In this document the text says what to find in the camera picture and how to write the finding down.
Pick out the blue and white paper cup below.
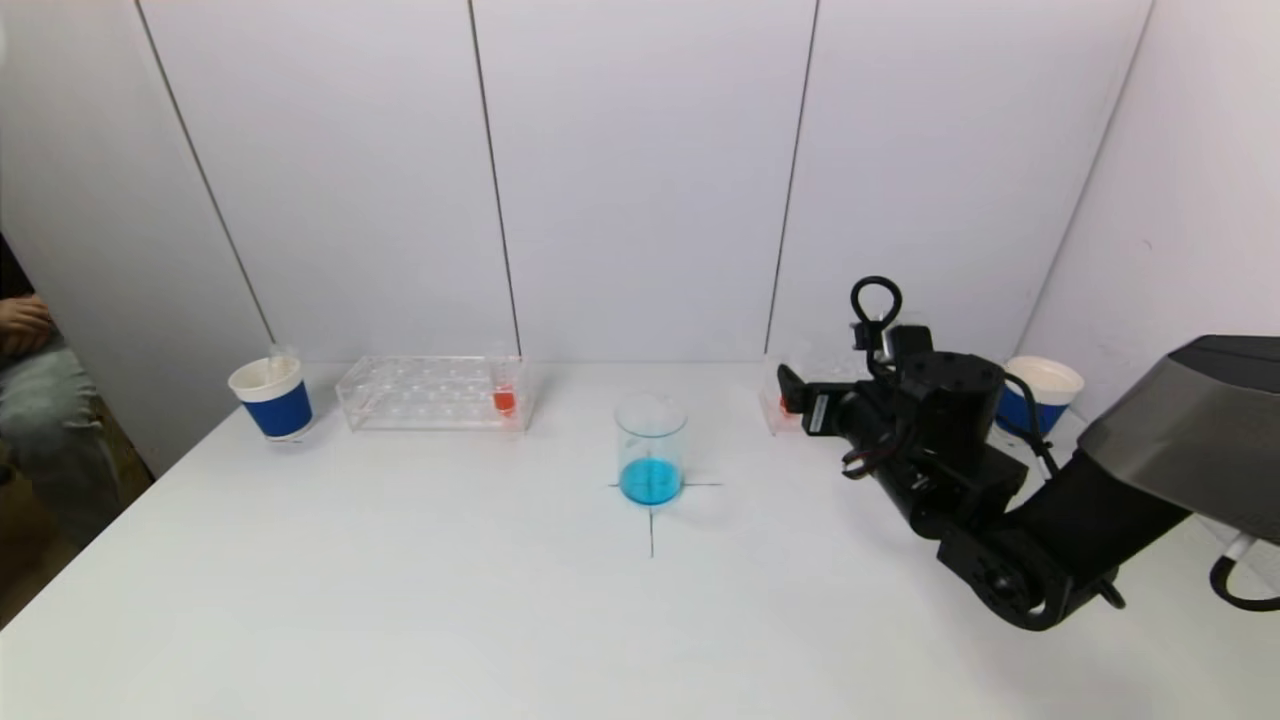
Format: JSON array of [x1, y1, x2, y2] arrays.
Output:
[[228, 356, 316, 444], [998, 355, 1087, 438]]

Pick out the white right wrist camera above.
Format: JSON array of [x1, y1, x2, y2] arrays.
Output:
[[868, 322, 937, 373]]

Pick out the clear glass beaker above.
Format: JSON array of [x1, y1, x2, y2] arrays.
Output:
[[613, 392, 690, 508]]

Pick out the clear acrylic test tube rack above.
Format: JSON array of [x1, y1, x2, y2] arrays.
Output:
[[334, 353, 534, 434], [761, 343, 873, 437]]

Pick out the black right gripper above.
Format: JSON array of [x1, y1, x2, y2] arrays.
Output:
[[777, 363, 892, 456]]

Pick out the black shoulder cable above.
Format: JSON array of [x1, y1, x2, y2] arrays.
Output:
[[1209, 535, 1280, 612]]

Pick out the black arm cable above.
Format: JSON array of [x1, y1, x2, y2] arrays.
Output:
[[850, 277, 904, 386]]

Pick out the grey trouser leg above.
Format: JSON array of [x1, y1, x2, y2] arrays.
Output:
[[0, 338, 123, 546]]

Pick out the person's bare hand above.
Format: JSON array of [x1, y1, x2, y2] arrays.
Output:
[[0, 294, 54, 359]]

